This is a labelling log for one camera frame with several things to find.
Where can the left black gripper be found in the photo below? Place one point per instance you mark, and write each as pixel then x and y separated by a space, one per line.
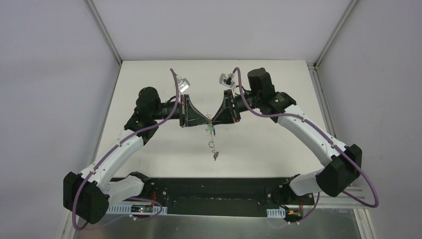
pixel 183 110

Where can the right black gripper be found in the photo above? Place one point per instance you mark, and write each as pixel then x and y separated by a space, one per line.
pixel 234 106

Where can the keyring with black key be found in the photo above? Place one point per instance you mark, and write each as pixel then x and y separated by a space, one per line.
pixel 211 143

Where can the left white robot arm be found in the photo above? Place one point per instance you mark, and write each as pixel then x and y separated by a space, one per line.
pixel 89 193

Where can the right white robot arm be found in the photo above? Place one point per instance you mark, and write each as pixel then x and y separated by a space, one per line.
pixel 340 162

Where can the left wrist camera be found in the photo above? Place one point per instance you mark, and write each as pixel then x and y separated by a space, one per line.
pixel 183 84

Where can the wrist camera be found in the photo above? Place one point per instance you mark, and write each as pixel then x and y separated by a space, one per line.
pixel 183 84
pixel 227 80

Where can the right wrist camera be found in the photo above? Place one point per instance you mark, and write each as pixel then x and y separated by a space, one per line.
pixel 227 80

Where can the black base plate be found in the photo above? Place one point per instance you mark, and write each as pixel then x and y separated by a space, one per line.
pixel 236 197

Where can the right white cable duct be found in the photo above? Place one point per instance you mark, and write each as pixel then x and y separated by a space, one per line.
pixel 276 213

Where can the white cable duct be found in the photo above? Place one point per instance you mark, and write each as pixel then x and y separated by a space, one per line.
pixel 137 209
pixel 276 213

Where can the left white cable duct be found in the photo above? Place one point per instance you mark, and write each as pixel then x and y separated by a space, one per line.
pixel 137 209

